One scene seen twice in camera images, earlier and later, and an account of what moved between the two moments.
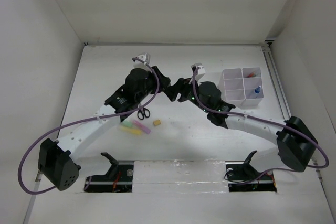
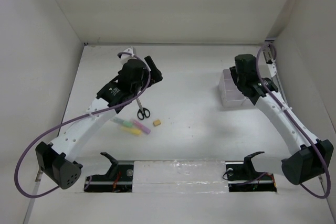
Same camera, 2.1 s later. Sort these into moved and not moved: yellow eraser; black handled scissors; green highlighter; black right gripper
Moved: black right gripper
Not moved: black handled scissors; green highlighter; yellow eraser
